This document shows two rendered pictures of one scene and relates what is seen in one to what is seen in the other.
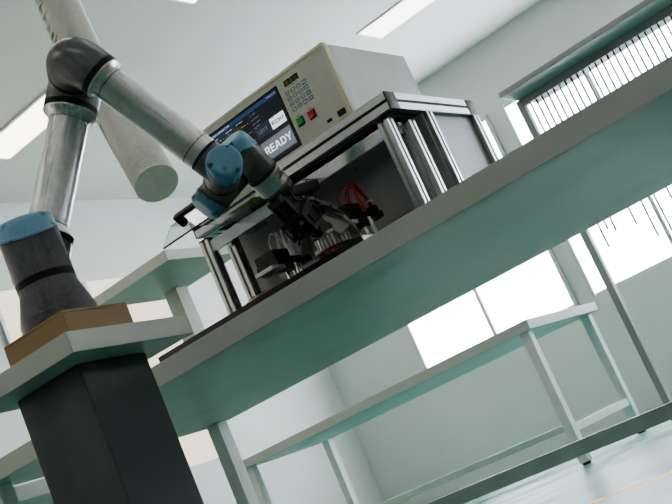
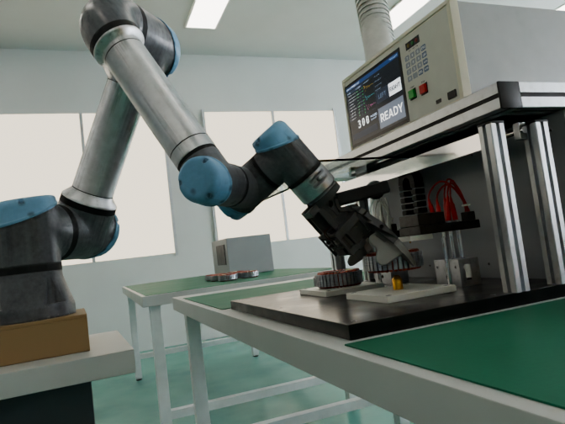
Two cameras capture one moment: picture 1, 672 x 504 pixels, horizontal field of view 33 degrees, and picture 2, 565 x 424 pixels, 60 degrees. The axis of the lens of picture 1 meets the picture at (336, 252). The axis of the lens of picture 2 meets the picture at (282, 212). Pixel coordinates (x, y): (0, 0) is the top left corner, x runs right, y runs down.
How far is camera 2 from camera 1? 1.76 m
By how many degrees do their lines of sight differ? 36
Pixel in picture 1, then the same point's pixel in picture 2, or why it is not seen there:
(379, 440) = not seen: outside the picture
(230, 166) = (200, 189)
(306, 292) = (287, 353)
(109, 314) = (53, 331)
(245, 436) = not seen: hidden behind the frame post
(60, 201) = (93, 173)
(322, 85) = (439, 55)
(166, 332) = (88, 376)
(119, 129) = (370, 45)
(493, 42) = not seen: outside the picture
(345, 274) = (314, 371)
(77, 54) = (85, 18)
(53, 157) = (95, 125)
